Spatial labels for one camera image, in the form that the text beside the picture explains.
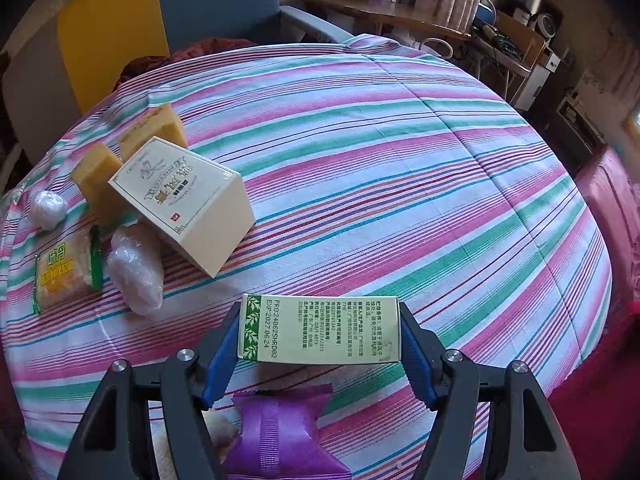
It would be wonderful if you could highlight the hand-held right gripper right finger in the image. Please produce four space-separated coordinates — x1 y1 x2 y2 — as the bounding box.
398 302 583 480

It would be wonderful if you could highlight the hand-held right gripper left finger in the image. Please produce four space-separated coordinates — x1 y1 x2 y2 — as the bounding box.
56 304 243 480

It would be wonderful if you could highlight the cream knitted sock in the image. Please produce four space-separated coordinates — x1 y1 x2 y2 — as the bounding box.
202 407 244 463

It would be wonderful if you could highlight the green and white medicine box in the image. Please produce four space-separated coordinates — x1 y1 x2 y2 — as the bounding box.
236 294 403 365

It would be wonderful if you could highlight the purple snack packet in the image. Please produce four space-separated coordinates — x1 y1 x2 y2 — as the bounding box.
220 382 353 480

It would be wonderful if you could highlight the white plastic-wrapped ball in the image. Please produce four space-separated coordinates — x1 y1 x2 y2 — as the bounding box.
107 224 165 317
27 190 67 231

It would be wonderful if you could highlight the cream cardboard box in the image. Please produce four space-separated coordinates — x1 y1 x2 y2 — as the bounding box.
107 136 256 279

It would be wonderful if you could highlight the yellow and green snack packet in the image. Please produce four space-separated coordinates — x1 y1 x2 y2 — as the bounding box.
32 225 104 316

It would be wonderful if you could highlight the striped bedsheet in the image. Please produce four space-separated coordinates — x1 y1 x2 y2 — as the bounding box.
0 34 615 480

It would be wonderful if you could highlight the red embroidered blanket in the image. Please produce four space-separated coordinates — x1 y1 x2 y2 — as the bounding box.
545 147 640 480

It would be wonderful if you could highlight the yellow sponge block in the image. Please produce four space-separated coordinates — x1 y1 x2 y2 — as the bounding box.
119 102 188 161
70 141 132 226

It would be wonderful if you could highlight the white cabinet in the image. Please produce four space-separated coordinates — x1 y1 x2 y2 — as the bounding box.
514 47 557 112

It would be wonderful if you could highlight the dark red cloth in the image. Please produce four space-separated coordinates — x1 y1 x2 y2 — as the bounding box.
120 37 261 81

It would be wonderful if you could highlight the yellow panel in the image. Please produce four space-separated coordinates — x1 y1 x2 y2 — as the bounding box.
56 0 171 116

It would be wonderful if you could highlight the wooden side table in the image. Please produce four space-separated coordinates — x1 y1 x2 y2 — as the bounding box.
302 0 473 41

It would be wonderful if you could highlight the blue round container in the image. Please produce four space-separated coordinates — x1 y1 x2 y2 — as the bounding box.
472 2 498 26

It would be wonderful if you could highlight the small white fan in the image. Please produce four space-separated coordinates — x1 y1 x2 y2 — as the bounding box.
532 12 563 53

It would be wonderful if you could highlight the blue armchair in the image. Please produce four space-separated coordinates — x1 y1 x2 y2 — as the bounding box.
156 0 356 56

